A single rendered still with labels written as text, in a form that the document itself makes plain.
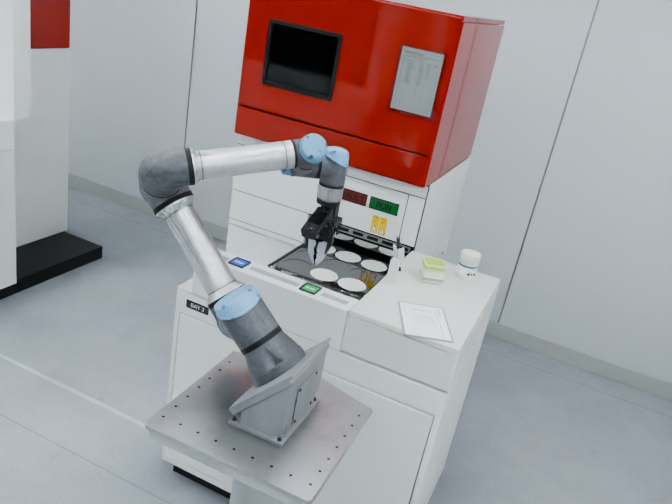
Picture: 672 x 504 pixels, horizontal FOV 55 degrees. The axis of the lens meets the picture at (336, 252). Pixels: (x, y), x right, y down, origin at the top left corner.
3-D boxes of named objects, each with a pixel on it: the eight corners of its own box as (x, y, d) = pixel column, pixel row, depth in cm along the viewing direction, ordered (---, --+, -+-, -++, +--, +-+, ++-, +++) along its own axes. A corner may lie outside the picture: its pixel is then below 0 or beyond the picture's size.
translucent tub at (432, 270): (418, 273, 228) (422, 255, 226) (438, 275, 229) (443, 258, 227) (421, 282, 222) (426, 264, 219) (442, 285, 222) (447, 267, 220)
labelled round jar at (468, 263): (457, 270, 237) (464, 247, 233) (476, 276, 235) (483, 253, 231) (452, 276, 231) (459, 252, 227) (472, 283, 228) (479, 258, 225)
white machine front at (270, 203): (231, 221, 281) (242, 131, 266) (406, 281, 255) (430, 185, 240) (227, 223, 279) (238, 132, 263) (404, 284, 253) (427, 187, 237)
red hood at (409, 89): (314, 113, 324) (335, -13, 301) (470, 155, 298) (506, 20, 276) (232, 132, 259) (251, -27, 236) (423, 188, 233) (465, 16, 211)
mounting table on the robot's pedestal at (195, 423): (300, 546, 145) (310, 502, 140) (139, 466, 159) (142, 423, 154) (370, 437, 185) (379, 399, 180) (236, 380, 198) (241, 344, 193)
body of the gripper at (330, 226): (340, 235, 200) (347, 199, 196) (328, 243, 193) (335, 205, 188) (318, 228, 203) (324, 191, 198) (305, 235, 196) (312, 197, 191)
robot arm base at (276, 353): (280, 377, 154) (258, 342, 153) (245, 393, 164) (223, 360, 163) (316, 346, 165) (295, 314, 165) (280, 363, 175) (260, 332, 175)
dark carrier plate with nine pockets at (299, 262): (315, 239, 259) (315, 238, 259) (395, 266, 248) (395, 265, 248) (272, 266, 229) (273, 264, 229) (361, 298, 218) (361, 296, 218)
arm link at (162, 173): (132, 144, 157) (325, 122, 171) (134, 156, 168) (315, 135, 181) (140, 190, 156) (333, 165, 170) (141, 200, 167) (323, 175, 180)
